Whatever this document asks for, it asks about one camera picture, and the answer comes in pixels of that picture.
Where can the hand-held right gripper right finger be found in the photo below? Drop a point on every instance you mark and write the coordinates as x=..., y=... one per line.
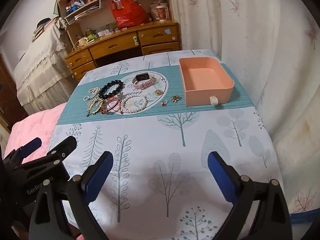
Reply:
x=222, y=177

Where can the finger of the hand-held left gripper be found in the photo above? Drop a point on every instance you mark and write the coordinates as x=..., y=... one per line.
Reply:
x=31, y=146
x=67, y=145

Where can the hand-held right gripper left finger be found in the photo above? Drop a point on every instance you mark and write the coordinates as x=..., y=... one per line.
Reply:
x=97, y=177

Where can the pink smartwatch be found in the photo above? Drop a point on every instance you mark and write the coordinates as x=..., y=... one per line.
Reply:
x=145, y=81

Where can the pink plastic tray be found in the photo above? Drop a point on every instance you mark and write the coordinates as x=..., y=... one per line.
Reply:
x=200, y=75

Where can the pink blanket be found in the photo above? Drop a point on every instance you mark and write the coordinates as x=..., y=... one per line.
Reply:
x=32, y=125

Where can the brown wooden door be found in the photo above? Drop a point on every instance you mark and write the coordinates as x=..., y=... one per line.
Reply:
x=7, y=92

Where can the white lace cover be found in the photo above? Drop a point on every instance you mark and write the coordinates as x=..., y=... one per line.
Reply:
x=40, y=67

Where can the gold flower brooch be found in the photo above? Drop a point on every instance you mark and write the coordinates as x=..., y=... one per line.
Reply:
x=174, y=98

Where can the gold coin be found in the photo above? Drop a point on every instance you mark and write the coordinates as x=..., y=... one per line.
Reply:
x=157, y=92

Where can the wooden desk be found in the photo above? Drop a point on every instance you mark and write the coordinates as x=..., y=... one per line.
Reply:
x=112, y=46

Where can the cluster of toiletry tubes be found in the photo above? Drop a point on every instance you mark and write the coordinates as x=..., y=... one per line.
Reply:
x=75, y=3

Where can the red plastic bag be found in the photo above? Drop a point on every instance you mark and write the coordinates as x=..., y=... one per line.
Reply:
x=127, y=12

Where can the white leaf print curtain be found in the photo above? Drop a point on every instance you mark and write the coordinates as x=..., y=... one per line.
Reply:
x=250, y=30

